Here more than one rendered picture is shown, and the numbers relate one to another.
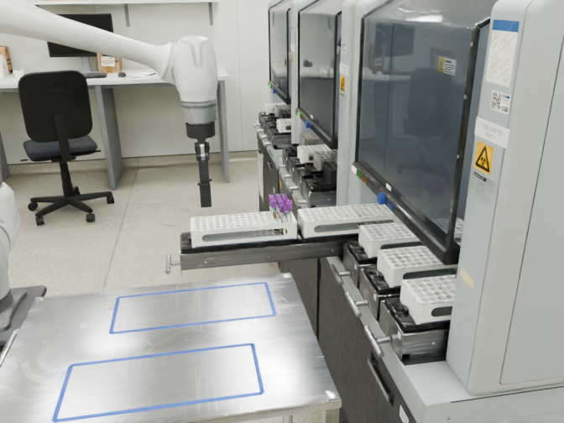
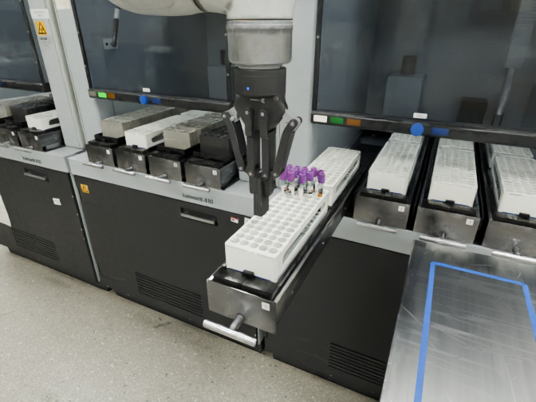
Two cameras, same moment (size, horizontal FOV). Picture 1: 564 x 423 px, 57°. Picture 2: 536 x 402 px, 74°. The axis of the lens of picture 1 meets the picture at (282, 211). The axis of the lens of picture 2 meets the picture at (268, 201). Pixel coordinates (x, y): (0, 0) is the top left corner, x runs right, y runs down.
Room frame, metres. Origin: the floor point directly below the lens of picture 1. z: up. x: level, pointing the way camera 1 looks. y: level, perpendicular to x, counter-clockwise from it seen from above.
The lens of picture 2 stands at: (1.01, 0.65, 1.21)
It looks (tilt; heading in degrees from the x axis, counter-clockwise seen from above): 26 degrees down; 305
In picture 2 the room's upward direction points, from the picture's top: straight up
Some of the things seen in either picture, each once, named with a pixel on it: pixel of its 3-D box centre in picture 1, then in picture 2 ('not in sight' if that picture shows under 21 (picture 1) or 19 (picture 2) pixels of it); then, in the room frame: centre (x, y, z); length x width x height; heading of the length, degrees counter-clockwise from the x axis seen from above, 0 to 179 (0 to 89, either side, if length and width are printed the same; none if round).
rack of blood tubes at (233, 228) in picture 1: (243, 229); (283, 226); (1.35, 0.11, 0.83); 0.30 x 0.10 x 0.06; 100
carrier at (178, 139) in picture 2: (319, 162); (178, 139); (1.96, -0.15, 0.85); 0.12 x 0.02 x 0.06; 10
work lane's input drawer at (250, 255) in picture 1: (289, 242); (305, 220); (1.37, -0.02, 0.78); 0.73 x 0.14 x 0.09; 100
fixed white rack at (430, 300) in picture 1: (472, 296); (518, 185); (0.98, -0.42, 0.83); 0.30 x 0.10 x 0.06; 100
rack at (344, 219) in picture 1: (349, 221); (329, 174); (1.40, -0.20, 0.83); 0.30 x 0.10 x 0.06; 100
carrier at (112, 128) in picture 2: (303, 143); (113, 128); (2.26, -0.10, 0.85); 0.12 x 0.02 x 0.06; 10
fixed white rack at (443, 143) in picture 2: not in sight; (454, 143); (1.18, -0.70, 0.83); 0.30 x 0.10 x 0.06; 100
